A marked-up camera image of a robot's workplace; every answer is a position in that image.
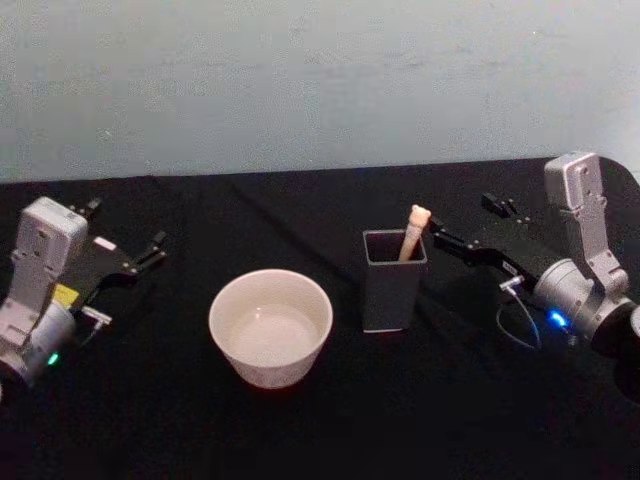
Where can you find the black table cloth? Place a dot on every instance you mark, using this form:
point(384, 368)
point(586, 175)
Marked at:
point(320, 430)

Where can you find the white ceramic bowl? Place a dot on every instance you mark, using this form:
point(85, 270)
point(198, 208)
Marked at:
point(270, 330)

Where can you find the wooden stick with bear head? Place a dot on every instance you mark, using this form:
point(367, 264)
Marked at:
point(414, 235)

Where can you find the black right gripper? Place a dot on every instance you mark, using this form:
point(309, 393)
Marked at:
point(510, 255)

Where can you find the grey square holder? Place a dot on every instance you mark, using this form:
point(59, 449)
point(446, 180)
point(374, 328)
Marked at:
point(390, 300)

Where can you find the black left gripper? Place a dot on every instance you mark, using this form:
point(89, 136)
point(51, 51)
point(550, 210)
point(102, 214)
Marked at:
point(107, 265)

